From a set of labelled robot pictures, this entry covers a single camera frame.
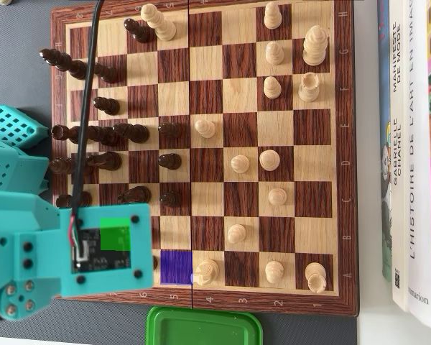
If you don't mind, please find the white Gabrielle Chanel book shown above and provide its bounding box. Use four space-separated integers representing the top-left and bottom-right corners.
386 0 414 313

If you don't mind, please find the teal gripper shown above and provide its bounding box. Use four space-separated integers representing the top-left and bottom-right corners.
0 229 64 321

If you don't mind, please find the light wooden knight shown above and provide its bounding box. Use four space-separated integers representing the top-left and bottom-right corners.
193 259 221 287

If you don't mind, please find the green plastic container lid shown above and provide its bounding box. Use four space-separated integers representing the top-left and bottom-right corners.
146 305 264 345

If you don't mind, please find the light wooden rook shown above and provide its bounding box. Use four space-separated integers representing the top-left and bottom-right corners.
297 72 321 103
305 262 328 294

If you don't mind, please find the black camera cable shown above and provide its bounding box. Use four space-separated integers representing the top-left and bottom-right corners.
70 0 106 252

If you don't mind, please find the light wooden queen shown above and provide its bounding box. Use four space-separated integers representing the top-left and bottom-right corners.
140 4 177 42

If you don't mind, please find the wooden chessboard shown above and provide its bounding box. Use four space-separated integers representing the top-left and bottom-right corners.
50 0 360 318

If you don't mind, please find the dark wooden king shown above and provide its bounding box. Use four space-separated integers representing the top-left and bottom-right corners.
39 48 91 81

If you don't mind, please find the light wooden king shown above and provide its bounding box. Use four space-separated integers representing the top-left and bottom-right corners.
302 25 330 67

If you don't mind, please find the blue illustrated book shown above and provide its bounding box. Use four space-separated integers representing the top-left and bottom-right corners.
376 0 396 283

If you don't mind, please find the teal wrist camera box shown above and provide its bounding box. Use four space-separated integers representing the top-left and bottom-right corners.
58 202 154 298

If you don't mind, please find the dark wooden rook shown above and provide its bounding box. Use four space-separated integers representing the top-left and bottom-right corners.
55 192 93 210
51 124 90 146

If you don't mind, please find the dark wooden queen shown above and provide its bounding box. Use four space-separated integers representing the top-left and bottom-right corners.
49 156 94 177

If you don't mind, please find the light wooden pawn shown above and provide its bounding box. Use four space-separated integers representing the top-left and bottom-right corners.
267 187 288 207
194 119 217 140
264 1 283 31
264 76 282 101
264 260 285 285
226 224 248 245
231 154 251 174
265 41 285 66

